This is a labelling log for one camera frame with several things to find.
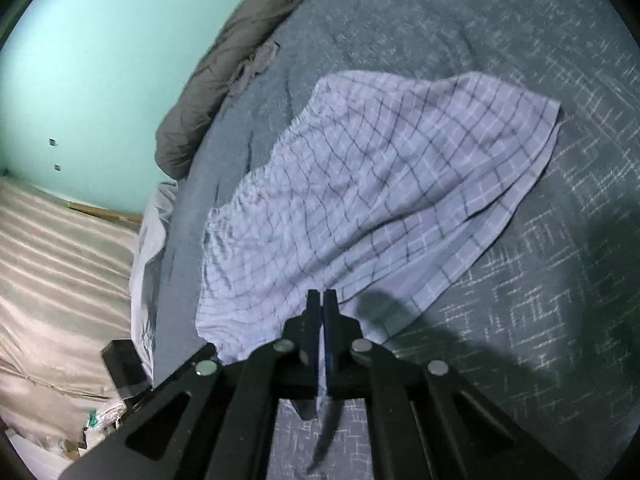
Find light plaid pyjama shorts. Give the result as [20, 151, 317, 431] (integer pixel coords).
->
[195, 70, 561, 363]

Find light grey sheet at bedside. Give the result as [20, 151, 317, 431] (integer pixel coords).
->
[129, 182, 178, 379]

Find small grey crumpled garment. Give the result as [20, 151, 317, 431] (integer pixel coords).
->
[229, 41, 280, 96]

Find blue-grey patterned bed sheet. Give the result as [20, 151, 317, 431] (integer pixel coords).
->
[154, 0, 639, 479]

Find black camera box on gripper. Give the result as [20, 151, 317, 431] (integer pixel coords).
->
[101, 339, 151, 403]

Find wooden stick by wall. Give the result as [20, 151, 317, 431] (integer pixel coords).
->
[67, 202, 142, 226]

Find beige striped curtain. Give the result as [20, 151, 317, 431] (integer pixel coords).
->
[1, 177, 136, 448]

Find dark grey rolled duvet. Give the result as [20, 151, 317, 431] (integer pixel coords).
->
[155, 0, 304, 180]

